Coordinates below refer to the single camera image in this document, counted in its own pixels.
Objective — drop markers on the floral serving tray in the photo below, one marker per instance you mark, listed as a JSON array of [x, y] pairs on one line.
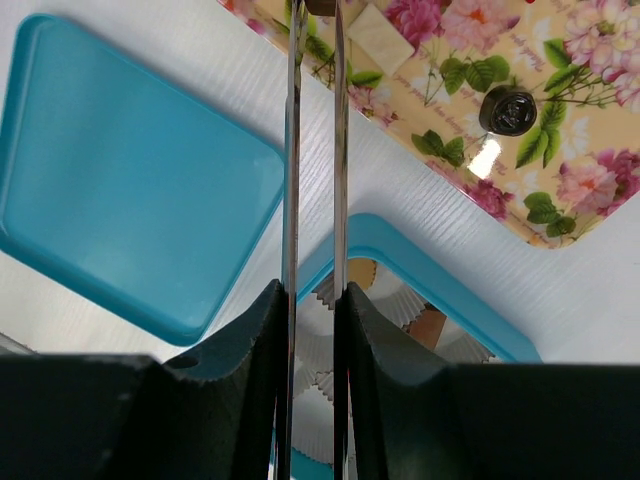
[[579, 60]]

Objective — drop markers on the white rectangular chocolate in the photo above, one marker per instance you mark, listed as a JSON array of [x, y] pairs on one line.
[[378, 38]]

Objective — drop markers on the tan ridged chocolate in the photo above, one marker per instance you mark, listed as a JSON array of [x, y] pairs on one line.
[[362, 271]]

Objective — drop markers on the brown square chocolate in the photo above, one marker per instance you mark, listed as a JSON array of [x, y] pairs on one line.
[[427, 328]]

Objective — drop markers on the metal tongs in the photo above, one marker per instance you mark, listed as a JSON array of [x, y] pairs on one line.
[[289, 259]]

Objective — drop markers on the teal tin box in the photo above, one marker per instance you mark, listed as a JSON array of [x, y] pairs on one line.
[[370, 236]]

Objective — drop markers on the teal tin lid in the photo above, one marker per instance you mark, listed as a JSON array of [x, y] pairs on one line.
[[125, 188]]

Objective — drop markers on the dark round rose chocolate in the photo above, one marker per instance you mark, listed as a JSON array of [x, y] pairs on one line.
[[508, 111]]

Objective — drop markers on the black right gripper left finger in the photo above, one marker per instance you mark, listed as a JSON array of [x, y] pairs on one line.
[[204, 414]]

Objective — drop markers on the cream white chocolate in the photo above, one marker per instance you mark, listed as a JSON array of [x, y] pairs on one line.
[[324, 8]]

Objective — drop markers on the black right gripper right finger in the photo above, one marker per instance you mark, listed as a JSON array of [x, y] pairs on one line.
[[414, 415]]

